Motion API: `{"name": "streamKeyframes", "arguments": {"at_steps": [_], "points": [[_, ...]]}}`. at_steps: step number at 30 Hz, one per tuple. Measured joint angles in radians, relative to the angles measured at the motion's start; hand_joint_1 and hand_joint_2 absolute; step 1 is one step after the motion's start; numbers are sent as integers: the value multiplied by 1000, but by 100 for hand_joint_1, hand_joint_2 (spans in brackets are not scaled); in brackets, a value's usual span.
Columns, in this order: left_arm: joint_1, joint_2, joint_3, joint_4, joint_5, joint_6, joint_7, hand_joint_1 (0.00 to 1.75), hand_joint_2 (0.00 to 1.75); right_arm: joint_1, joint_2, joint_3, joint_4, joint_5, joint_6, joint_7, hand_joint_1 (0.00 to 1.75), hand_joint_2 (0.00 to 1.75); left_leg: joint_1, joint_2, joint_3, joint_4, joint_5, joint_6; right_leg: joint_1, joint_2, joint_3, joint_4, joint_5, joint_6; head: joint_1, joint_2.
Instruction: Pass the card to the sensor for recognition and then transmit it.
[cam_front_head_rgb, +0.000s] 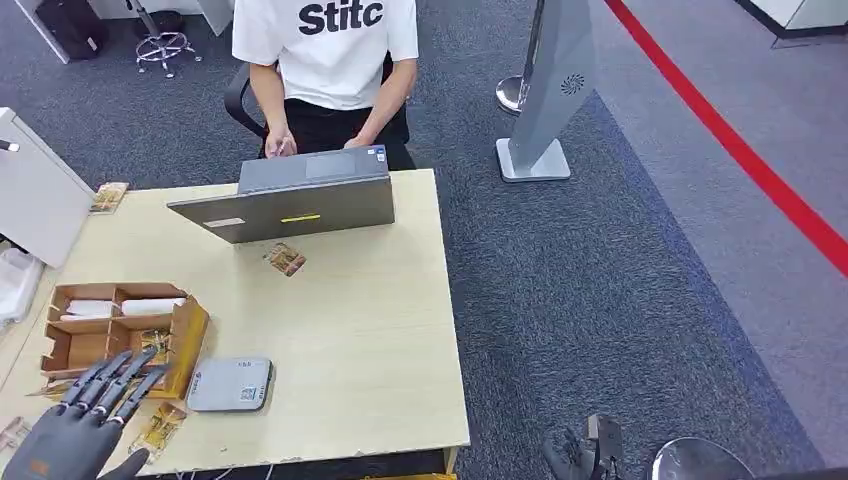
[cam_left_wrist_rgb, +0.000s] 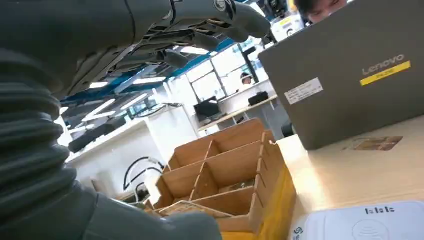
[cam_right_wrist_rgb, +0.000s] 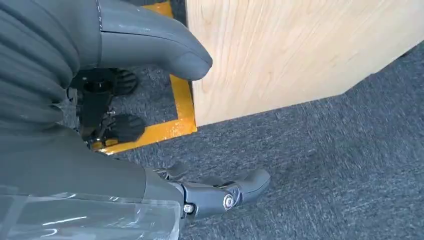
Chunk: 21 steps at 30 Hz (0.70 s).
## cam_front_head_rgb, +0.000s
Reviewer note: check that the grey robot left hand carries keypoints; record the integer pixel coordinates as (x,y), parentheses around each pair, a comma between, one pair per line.
(66,440)

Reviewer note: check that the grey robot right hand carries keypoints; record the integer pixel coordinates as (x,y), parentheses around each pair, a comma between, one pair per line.
(573,457)

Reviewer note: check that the printed card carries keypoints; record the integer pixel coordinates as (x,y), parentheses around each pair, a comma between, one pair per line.
(48,389)
(108,197)
(285,259)
(159,430)
(156,341)

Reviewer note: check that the round silver base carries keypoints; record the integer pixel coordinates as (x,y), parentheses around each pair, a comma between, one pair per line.
(699,464)

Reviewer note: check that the white card stack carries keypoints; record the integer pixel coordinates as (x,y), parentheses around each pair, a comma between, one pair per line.
(152,306)
(89,309)

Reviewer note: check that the wooden card box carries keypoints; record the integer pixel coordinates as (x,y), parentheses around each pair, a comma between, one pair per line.
(189,338)

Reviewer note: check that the clear plastic bag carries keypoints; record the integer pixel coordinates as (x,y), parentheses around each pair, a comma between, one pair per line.
(16,285)

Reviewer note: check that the flat grey card reader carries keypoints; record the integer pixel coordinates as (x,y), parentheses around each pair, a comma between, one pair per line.
(228,385)

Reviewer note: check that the white panel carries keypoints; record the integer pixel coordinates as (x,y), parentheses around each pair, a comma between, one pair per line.
(40,192)

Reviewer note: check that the grey laptop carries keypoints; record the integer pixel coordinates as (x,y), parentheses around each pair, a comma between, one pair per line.
(291,208)

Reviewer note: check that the person's right hand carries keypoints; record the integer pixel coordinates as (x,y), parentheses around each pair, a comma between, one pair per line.
(279,142)

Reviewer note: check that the person's hand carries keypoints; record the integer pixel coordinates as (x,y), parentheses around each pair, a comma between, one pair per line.
(359,141)
(279,142)

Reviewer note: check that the grey kiosk stand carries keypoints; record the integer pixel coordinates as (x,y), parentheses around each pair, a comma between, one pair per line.
(550,86)

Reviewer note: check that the person's left hand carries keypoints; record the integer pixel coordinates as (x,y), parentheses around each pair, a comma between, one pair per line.
(359,141)

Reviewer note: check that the black office chair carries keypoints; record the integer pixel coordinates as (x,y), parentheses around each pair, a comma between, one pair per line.
(238,99)

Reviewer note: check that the chrome stool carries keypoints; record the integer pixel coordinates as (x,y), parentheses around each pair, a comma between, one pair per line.
(162,46)

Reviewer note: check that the black bag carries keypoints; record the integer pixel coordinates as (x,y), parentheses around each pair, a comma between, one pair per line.
(73,26)

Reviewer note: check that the white cabinet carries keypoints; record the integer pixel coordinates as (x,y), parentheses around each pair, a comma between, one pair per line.
(212,13)

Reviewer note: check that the person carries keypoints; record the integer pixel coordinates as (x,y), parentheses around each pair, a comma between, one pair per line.
(324,60)

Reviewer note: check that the white furniture with black base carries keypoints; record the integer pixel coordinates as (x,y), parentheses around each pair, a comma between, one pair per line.
(802,16)

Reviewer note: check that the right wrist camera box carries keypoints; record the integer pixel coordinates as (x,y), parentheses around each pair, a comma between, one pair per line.
(606,437)

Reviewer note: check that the chrome stanchion post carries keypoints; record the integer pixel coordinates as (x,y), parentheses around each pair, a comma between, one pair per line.
(513,93)

